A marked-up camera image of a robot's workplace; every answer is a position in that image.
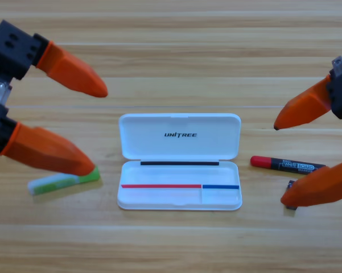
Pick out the green highlighter pen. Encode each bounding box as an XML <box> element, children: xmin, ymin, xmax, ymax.
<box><xmin>27</xmin><ymin>166</ymin><xmax>101</xmax><ymax>196</ymax></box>

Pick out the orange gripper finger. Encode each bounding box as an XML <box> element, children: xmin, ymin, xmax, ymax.
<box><xmin>281</xmin><ymin>158</ymin><xmax>342</xmax><ymax>208</ymax></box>

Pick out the white Unitree pencil case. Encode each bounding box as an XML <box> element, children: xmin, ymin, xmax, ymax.
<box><xmin>117</xmin><ymin>113</ymin><xmax>243</xmax><ymax>212</ymax></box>

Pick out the red whiteboard marker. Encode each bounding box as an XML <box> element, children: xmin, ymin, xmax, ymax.
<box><xmin>250</xmin><ymin>155</ymin><xmax>328</xmax><ymax>174</ymax></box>

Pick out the small black eraser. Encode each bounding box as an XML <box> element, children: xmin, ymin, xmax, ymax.
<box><xmin>285</xmin><ymin>179</ymin><xmax>299</xmax><ymax>212</ymax></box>

